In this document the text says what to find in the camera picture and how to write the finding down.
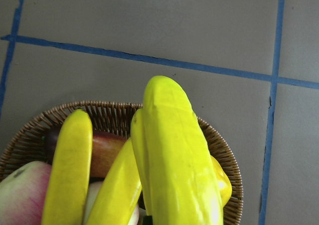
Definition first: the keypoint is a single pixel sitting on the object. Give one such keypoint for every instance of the small yellow banana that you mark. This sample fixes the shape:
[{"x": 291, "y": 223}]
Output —
[{"x": 224, "y": 184}]

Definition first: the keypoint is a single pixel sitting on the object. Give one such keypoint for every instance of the pink green apple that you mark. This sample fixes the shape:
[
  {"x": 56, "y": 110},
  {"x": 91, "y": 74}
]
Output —
[{"x": 22, "y": 194}]

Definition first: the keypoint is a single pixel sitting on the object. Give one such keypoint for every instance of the long yellow banana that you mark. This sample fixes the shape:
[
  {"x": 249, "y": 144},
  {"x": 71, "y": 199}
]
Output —
[{"x": 69, "y": 179}]

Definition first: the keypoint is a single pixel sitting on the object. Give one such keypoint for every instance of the orange red mango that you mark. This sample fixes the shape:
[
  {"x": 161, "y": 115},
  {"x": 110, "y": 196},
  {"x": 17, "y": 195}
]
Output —
[{"x": 106, "y": 147}]

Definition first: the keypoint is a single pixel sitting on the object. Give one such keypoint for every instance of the brown wicker basket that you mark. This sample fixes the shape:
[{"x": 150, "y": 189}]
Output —
[{"x": 27, "y": 144}]

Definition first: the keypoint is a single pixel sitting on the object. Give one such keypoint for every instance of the curved yellow banana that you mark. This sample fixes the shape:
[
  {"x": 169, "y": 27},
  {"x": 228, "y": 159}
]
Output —
[{"x": 117, "y": 200}]

